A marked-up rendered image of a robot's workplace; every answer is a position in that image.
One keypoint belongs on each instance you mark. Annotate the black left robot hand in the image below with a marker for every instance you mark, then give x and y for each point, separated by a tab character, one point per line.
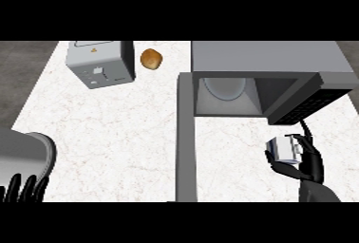
26	190

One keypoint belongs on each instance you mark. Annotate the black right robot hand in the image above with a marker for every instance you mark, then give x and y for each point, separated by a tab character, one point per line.
311	161

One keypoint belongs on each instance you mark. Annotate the white milk carton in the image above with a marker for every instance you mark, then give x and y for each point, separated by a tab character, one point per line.
281	148

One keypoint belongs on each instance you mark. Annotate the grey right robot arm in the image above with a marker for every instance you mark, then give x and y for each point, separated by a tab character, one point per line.
318	193

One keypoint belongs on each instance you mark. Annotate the grey microwave door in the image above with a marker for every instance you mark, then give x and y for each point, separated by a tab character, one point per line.
187	142

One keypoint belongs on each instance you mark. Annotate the glass microwave turntable plate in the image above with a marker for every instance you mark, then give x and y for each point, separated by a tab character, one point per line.
225	88

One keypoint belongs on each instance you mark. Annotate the grey microwave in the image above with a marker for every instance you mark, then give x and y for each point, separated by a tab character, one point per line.
271	58

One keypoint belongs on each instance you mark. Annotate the grey toaster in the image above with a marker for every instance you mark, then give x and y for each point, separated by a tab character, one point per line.
101	60

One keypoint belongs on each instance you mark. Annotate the brown bread roll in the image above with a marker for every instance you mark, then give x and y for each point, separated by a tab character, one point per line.
151	59

